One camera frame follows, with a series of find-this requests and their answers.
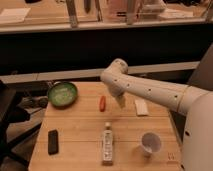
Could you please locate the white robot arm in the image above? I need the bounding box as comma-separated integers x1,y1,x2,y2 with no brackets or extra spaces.
100,58,213,171

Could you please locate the white folded napkin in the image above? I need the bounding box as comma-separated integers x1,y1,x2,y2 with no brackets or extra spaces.
135,99,149,116

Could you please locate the metal post on shelf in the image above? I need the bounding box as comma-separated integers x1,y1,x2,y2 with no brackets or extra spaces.
66,0,78,28

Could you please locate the black office chair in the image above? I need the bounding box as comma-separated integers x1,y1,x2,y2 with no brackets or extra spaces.
0,80,41,167

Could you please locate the white device on shelf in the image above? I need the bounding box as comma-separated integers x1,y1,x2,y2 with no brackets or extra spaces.
138,0,166,19

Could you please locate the white paper sheet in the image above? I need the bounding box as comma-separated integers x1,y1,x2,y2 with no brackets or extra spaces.
0,8,30,24

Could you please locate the green ceramic bowl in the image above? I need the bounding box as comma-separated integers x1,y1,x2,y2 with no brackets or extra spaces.
47,82,78,107

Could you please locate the clear plastic bottle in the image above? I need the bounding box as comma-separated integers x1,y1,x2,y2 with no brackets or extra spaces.
102,122,113,165

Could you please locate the red pepper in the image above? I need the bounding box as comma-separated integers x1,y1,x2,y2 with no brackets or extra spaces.
99,96,106,112

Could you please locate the black rectangular block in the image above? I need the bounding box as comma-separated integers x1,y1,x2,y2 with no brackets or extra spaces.
48,130,59,155

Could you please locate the white paper cup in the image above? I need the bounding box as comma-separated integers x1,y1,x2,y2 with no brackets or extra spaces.
140,132,162,157

